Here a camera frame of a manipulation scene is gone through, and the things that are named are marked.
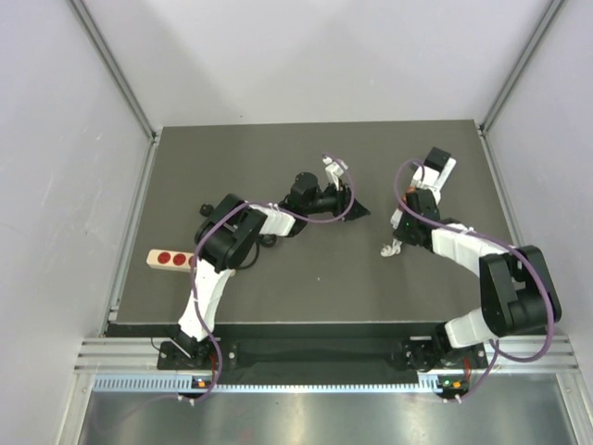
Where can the white cube plug adapter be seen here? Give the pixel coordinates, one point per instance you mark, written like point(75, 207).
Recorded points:
point(424, 177)

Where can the white power strip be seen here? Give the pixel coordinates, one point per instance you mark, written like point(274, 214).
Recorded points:
point(408, 229)

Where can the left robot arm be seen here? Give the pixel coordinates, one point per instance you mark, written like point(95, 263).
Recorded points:
point(231, 230)

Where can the right aluminium frame post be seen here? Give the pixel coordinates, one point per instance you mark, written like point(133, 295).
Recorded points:
point(519, 69)

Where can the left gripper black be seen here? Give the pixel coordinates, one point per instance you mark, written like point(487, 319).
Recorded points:
point(342, 198)

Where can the black plug adapter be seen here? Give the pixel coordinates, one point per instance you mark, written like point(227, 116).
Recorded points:
point(437, 159)

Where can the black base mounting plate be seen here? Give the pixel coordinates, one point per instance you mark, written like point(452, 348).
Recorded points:
point(400, 354)

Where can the wooden power strip red sockets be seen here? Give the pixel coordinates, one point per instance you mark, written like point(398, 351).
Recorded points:
point(169, 260)

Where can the aluminium frame post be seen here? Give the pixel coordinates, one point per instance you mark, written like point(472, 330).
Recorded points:
point(519, 69)
point(85, 17)

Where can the red cube plug adapter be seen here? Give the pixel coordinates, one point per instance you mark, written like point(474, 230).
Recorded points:
point(409, 191)

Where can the white slotted cable duct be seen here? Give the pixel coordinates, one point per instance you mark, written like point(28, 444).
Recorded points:
point(190, 384)

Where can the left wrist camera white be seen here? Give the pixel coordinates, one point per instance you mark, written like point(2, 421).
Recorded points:
point(334, 170)

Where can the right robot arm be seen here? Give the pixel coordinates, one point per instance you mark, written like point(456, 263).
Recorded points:
point(456, 242)

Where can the left aluminium frame post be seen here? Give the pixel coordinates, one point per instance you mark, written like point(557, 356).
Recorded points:
point(85, 17)

